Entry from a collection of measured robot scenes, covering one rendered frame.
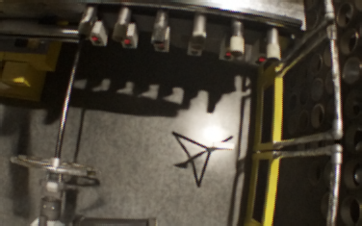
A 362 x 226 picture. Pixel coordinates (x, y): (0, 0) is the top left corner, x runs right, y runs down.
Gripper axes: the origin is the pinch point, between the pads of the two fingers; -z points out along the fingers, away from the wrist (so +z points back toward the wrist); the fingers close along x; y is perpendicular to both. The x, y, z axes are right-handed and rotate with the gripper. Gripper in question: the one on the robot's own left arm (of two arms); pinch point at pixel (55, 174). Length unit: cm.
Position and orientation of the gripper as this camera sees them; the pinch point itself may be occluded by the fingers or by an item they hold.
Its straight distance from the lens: 108.9
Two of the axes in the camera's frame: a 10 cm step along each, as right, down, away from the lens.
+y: 2.4, -1.6, -9.6
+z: -1.3, 9.7, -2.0
